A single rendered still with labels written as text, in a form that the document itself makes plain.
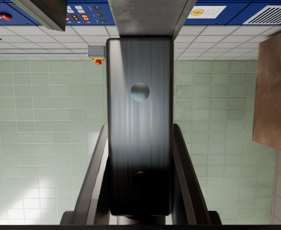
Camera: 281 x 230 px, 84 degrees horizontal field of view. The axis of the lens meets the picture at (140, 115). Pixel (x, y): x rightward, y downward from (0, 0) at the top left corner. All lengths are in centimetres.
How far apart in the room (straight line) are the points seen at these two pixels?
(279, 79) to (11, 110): 183
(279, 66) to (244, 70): 68
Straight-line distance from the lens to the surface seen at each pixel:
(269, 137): 97
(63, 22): 48
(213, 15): 69
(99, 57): 104
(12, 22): 84
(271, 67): 98
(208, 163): 156
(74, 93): 144
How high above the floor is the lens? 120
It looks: level
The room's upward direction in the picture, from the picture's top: 90 degrees counter-clockwise
